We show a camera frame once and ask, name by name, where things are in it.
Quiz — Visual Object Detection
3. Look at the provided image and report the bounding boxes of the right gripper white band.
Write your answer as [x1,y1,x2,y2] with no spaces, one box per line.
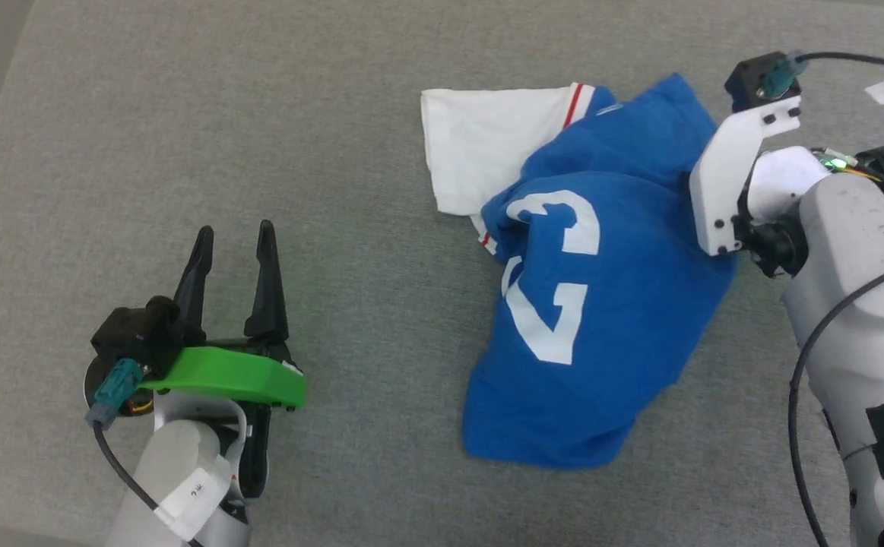
[689,95,832,279]

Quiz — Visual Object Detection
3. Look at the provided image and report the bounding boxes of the blue white basketball jersey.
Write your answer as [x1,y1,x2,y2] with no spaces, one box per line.
[420,73,739,470]

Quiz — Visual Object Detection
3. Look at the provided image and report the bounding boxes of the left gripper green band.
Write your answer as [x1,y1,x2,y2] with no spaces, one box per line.
[138,220,307,500]

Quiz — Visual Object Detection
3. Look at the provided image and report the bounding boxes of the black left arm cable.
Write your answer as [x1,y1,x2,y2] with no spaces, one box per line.
[86,359,207,547]

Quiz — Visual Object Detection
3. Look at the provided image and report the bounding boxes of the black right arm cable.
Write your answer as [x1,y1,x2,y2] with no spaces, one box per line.
[787,51,884,547]

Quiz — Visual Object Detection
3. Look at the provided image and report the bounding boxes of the white left cable label tag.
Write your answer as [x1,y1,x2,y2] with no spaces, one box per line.
[153,454,234,542]

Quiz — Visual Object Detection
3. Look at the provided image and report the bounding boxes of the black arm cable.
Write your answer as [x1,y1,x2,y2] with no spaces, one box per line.
[86,359,207,547]
[787,51,884,547]

